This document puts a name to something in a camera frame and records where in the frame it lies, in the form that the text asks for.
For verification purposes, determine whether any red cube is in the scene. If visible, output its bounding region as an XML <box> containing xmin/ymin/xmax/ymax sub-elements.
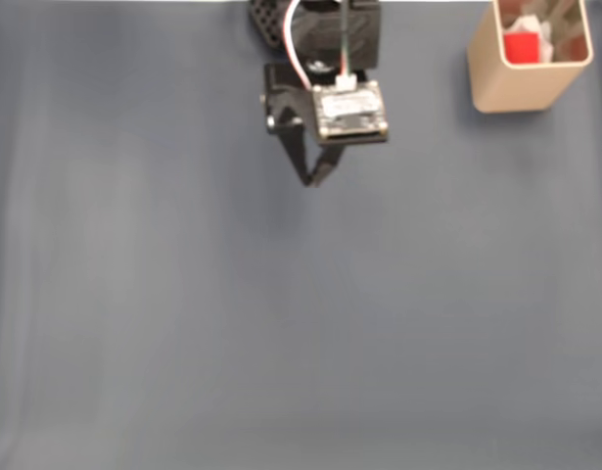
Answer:
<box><xmin>503</xmin><ymin>31</ymin><xmax>544</xmax><ymax>66</ymax></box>

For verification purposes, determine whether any beige rounded box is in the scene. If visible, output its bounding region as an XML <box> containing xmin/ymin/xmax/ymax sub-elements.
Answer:
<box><xmin>465</xmin><ymin>0</ymin><xmax>595</xmax><ymax>115</ymax></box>

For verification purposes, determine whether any grey table cloth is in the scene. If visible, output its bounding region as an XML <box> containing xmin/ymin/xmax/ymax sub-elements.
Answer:
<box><xmin>0</xmin><ymin>2</ymin><xmax>602</xmax><ymax>470</ymax></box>

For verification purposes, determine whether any white crumpled paper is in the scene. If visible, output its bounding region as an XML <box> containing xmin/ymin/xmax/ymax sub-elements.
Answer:
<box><xmin>509</xmin><ymin>13</ymin><xmax>557</xmax><ymax>61</ymax></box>

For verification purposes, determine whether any white and red cable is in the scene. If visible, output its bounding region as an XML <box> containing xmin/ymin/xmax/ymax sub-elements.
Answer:
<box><xmin>282</xmin><ymin>0</ymin><xmax>315</xmax><ymax>92</ymax></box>

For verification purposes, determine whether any camera circuit board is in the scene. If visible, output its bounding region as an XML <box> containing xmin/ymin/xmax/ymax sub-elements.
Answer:
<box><xmin>311</xmin><ymin>81</ymin><xmax>391</xmax><ymax>147</ymax></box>

